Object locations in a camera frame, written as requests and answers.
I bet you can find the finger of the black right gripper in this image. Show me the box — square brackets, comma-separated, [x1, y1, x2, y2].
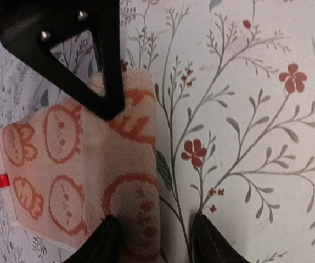
[0, 1, 125, 121]

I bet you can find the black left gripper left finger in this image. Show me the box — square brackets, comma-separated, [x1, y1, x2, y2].
[64, 215, 122, 263]

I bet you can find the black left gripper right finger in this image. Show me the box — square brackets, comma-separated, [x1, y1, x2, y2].
[191, 213, 249, 263]

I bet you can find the orange patterned towel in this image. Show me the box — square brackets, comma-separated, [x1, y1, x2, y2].
[0, 70, 161, 262]

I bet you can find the floral table mat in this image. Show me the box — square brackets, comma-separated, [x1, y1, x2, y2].
[0, 1, 315, 262]

